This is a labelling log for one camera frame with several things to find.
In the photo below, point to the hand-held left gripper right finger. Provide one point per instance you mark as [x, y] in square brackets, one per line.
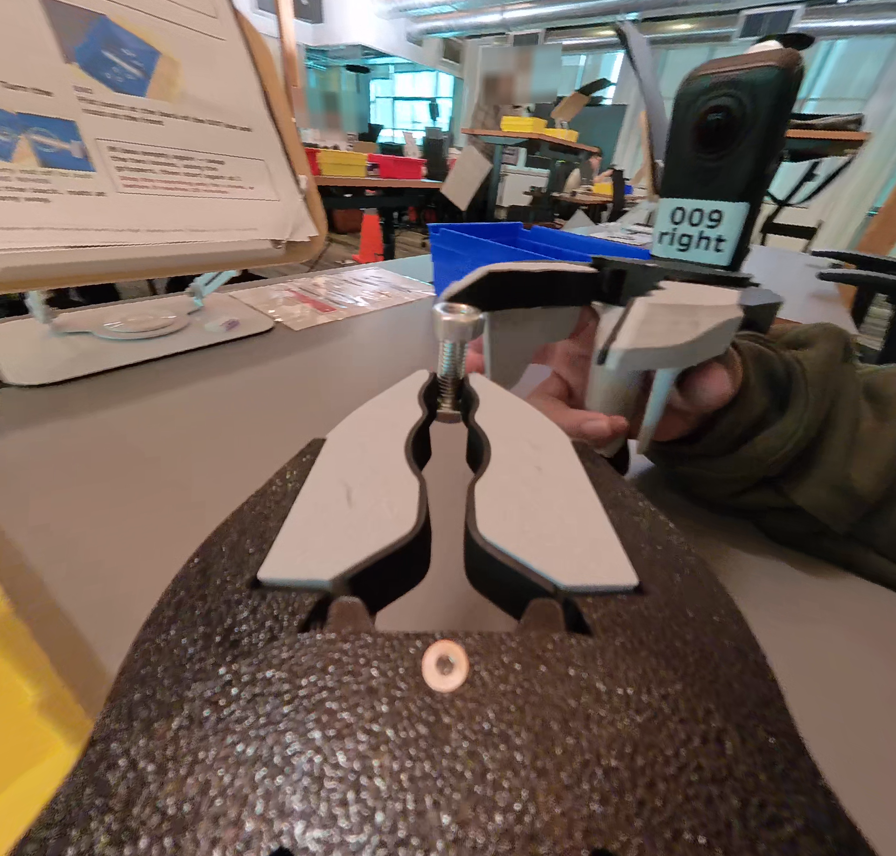
[546, 499]

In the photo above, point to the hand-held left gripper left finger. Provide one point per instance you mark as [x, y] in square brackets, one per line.
[350, 492]

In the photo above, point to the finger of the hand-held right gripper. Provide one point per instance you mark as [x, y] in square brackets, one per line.
[672, 331]
[511, 348]

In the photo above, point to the silver bolt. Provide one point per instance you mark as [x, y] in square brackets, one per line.
[456, 324]

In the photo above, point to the person's right forearm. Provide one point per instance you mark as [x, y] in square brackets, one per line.
[805, 436]

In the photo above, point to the grey desk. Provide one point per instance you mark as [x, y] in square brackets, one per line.
[175, 436]

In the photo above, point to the person's right hand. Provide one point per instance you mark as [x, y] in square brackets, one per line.
[567, 387]

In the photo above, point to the grey hanging strip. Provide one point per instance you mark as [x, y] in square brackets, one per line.
[644, 100]

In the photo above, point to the blue plastic bin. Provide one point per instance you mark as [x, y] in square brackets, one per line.
[504, 254]

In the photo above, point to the yellow storage bin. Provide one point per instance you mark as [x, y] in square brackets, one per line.
[561, 134]
[523, 123]
[28, 716]
[343, 164]

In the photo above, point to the white hanging card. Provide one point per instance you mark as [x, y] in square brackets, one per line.
[467, 178]

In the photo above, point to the orange traffic cone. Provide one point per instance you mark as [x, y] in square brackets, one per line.
[372, 240]

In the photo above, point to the clear plastic bag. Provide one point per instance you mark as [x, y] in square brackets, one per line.
[336, 296]

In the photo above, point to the wooden standing table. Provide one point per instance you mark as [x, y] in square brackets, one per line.
[532, 140]

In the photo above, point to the black office chair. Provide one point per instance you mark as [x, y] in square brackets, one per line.
[861, 289]

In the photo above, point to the wooden work table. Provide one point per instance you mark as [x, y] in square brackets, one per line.
[378, 182]

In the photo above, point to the red storage bin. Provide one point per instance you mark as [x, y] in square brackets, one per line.
[311, 161]
[395, 166]

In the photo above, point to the wooden clipboard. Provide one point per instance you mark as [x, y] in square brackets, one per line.
[294, 170]

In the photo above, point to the wooden pillar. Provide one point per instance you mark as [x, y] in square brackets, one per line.
[287, 58]

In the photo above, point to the printed instruction papers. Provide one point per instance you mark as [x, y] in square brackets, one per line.
[140, 135]

